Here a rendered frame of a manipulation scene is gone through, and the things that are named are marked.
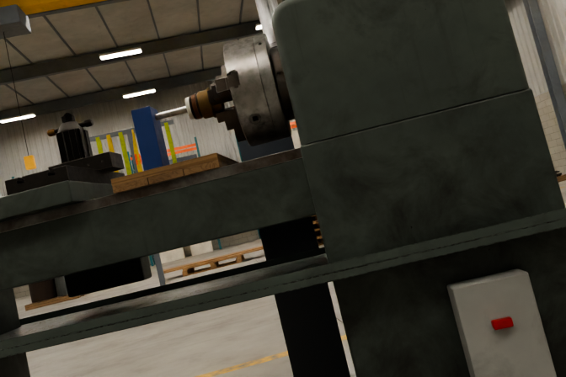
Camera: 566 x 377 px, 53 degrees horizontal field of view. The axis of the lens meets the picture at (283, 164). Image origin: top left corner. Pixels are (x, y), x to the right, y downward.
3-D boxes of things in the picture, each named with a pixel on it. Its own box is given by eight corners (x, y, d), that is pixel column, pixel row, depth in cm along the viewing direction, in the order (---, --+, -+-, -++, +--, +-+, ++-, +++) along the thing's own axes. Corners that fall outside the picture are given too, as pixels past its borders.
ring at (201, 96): (221, 88, 178) (193, 95, 179) (215, 82, 169) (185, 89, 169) (228, 117, 177) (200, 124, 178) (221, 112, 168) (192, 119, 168)
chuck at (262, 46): (293, 133, 189) (269, 39, 186) (290, 139, 157) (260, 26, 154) (283, 135, 189) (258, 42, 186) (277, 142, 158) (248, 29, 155)
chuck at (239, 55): (282, 136, 189) (258, 42, 186) (277, 142, 158) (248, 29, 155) (256, 142, 190) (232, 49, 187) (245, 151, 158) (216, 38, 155)
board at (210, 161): (241, 173, 189) (238, 161, 189) (219, 167, 153) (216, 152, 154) (155, 195, 191) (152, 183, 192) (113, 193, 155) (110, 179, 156)
